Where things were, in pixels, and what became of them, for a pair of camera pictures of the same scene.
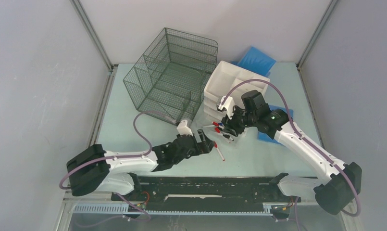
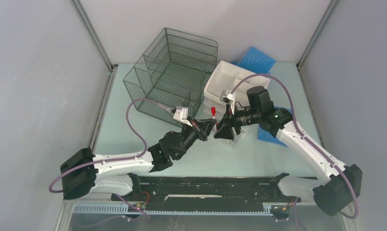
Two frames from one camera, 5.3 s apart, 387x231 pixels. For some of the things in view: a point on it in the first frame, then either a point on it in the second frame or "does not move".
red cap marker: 215,144 → 213,111
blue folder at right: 263,136 does not move
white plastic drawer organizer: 225,76 does not move
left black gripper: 204,147 → 203,127
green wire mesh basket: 169,80 does not move
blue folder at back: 255,60 does not move
